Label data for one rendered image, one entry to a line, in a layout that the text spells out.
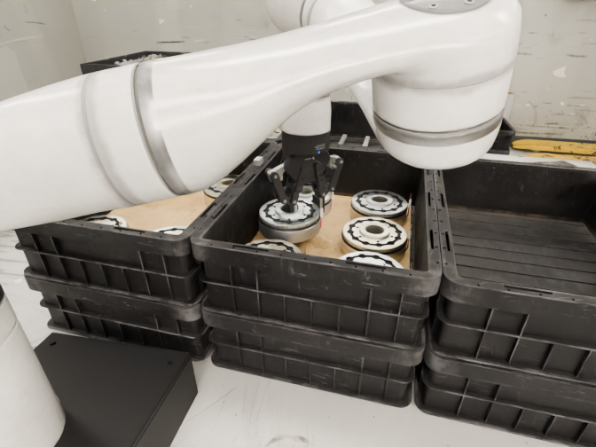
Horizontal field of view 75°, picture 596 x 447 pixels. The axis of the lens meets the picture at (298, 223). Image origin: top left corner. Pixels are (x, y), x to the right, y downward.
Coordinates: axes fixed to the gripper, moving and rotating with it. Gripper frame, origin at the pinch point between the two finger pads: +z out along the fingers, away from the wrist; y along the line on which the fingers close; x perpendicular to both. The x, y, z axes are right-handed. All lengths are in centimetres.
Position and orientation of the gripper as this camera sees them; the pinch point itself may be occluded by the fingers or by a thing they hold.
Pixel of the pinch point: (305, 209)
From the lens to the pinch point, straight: 66.3
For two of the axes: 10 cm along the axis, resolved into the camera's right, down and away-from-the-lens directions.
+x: -5.0, -4.3, 7.5
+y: 8.7, -2.5, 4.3
